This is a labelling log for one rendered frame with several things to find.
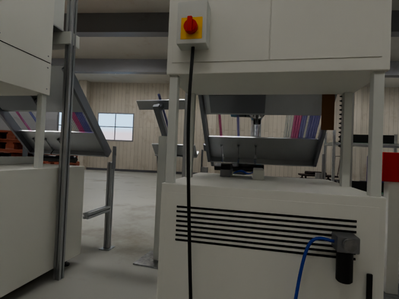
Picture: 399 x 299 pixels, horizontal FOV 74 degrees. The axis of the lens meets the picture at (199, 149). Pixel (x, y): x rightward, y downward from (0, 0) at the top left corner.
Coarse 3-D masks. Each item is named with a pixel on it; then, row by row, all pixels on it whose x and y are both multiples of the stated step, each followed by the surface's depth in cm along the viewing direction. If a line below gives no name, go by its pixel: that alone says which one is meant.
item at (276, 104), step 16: (208, 96) 149; (224, 96) 143; (240, 96) 141; (256, 96) 139; (272, 96) 142; (288, 96) 141; (304, 96) 139; (320, 96) 137; (208, 112) 157; (224, 112) 150; (240, 112) 149; (256, 112) 147; (272, 112) 150; (288, 112) 148; (304, 112) 146; (320, 112) 144
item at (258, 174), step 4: (324, 156) 166; (324, 160) 166; (224, 164) 132; (228, 164) 132; (232, 164) 145; (224, 168) 132; (228, 168) 132; (232, 168) 145; (256, 168) 133; (260, 168) 135; (220, 172) 132; (224, 172) 131; (228, 172) 131; (232, 172) 144; (236, 172) 131; (244, 172) 130; (252, 172) 126; (256, 172) 120; (260, 172) 120; (224, 176) 131; (228, 176) 131; (256, 176) 120; (260, 176) 120
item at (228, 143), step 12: (216, 144) 175; (228, 144) 173; (240, 144) 172; (252, 144) 170; (264, 144) 168; (276, 144) 166; (288, 144) 165; (300, 144) 163; (312, 144) 161; (216, 156) 183; (228, 156) 181; (240, 156) 179; (252, 156) 177; (264, 156) 176; (276, 156) 174; (288, 156) 172; (300, 156) 170; (312, 156) 168
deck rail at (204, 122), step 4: (200, 96) 145; (200, 100) 147; (200, 104) 149; (200, 108) 151; (204, 108) 154; (204, 112) 155; (204, 116) 155; (204, 120) 157; (204, 124) 159; (204, 128) 161; (204, 132) 164; (208, 132) 171; (204, 136) 166; (208, 140) 172; (208, 144) 173; (208, 148) 174; (208, 152) 176; (208, 156) 179; (208, 160) 182
